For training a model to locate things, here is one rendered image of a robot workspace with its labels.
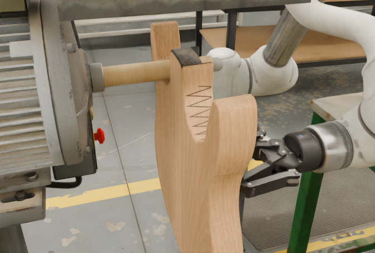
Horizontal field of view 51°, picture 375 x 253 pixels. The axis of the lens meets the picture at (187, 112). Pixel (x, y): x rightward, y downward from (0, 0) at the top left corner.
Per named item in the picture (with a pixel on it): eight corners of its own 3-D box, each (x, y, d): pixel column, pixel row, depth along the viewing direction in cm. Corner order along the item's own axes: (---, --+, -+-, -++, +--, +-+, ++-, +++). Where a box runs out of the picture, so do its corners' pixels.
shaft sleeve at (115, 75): (105, 91, 62) (104, 76, 60) (101, 77, 64) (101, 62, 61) (211, 78, 67) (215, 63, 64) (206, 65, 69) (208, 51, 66)
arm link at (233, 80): (194, 94, 167) (195, 44, 156) (235, 90, 170) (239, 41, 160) (203, 112, 153) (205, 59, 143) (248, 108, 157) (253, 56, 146)
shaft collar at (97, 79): (92, 99, 61) (90, 78, 58) (89, 79, 64) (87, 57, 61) (105, 97, 62) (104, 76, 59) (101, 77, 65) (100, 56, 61)
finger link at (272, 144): (280, 146, 70) (279, 141, 71) (217, 143, 70) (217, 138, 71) (277, 163, 72) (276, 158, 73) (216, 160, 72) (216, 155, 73)
